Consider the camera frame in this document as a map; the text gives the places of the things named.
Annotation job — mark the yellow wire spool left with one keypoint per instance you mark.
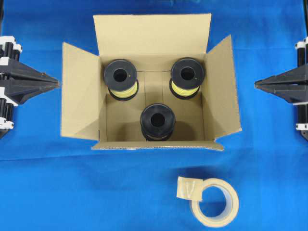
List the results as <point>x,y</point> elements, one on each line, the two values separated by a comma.
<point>120,76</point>

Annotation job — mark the brown cardboard box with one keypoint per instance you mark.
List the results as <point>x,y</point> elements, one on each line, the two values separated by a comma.
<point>153,43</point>

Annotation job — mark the black spool front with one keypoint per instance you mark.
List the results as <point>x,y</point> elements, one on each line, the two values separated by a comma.
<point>157,122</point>

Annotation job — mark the beige packing tape roll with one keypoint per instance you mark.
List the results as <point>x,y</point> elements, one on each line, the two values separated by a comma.
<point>213,202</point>

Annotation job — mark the yellow wire spool right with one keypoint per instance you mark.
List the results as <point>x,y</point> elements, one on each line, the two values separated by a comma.
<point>187,75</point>

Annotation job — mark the yellow wire spool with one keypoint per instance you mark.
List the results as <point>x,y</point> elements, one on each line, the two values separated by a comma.
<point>187,75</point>
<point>120,76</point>

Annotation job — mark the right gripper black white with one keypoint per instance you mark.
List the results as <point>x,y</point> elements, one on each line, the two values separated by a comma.
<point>288,86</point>

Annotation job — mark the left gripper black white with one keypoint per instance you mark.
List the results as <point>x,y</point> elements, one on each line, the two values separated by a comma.
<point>17,92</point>

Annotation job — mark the blue table cloth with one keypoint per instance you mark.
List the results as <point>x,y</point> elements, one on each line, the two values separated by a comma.
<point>52,183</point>

